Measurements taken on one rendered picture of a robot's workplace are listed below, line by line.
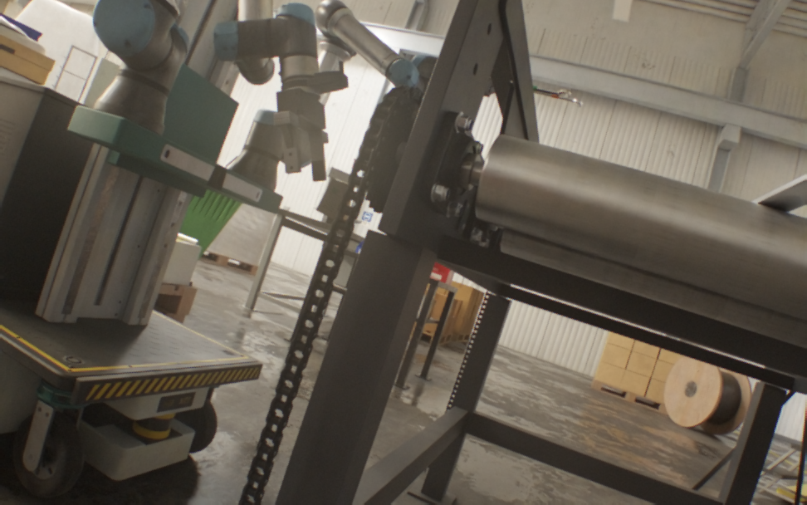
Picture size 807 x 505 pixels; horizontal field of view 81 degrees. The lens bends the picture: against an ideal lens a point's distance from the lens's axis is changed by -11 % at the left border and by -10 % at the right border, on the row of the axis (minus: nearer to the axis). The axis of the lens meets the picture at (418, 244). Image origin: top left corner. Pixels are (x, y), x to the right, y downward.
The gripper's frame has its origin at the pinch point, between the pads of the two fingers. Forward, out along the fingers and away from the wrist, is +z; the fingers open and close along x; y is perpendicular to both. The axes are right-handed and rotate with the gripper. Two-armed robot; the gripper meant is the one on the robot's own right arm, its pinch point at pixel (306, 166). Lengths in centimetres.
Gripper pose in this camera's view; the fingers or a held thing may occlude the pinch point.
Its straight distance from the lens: 101.5
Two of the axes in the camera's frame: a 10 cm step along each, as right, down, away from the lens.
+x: -1.7, 0.1, -9.9
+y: -9.8, 0.9, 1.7
